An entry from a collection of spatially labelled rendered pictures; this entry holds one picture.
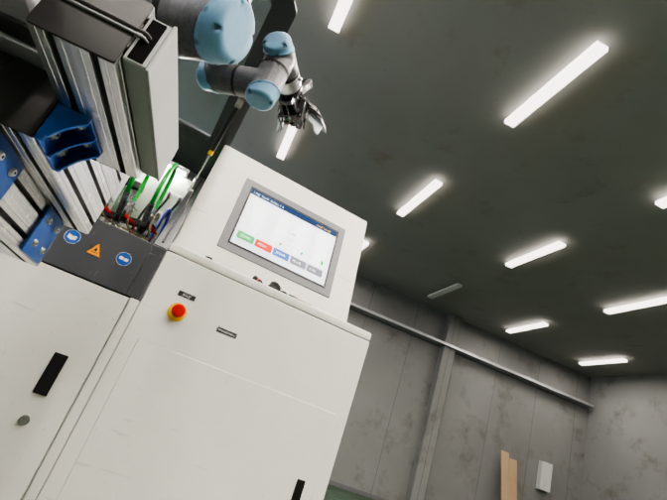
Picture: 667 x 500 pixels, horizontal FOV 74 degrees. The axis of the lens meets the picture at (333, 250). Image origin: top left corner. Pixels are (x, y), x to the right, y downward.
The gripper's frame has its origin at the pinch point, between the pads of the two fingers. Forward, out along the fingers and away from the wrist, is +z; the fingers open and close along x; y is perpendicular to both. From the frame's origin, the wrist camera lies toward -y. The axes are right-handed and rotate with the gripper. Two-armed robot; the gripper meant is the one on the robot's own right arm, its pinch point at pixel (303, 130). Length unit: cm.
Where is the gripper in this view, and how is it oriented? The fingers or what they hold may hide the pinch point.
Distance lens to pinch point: 147.5
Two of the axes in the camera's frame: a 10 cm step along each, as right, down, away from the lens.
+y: -1.8, 8.9, -4.2
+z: 1.1, 4.4, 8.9
